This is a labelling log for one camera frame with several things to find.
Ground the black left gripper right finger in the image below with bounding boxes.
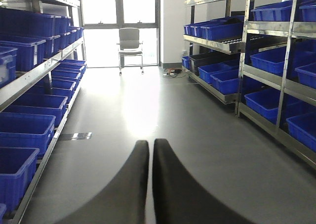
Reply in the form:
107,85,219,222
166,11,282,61
152,139,252,224

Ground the left steel shelf rack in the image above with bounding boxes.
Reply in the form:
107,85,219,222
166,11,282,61
0,0,86,224

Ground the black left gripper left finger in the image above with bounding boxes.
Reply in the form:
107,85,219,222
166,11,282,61
58,140,150,224

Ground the far right steel shelf rack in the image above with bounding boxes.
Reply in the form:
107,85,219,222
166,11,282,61
183,0,242,105

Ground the grey office chair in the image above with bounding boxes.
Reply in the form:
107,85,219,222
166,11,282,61
117,28,144,75

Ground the steel shelf rack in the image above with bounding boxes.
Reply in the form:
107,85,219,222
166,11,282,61
183,0,242,105
235,0,316,167
0,0,86,224

